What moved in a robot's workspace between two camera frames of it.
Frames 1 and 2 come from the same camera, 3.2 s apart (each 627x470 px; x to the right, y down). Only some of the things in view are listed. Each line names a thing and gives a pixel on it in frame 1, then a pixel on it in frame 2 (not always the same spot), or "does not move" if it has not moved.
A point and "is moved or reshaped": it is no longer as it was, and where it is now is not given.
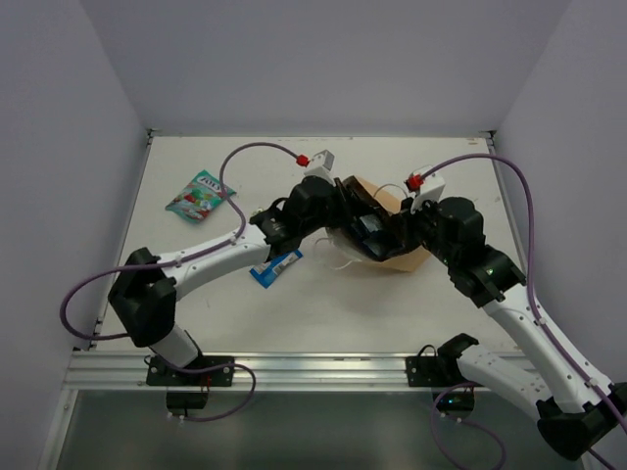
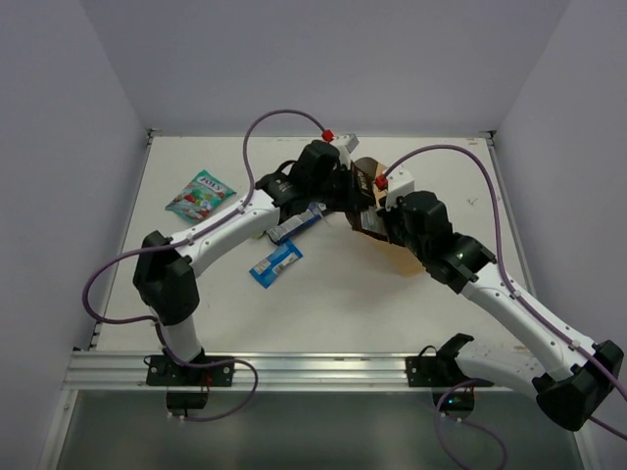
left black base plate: (160, 374) does not move
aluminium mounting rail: (254, 372) does not move
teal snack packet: (195, 201) does not move
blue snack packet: (266, 271) does not move
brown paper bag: (409, 260) is moved or reshaped
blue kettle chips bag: (376, 241) is moved or reshaped
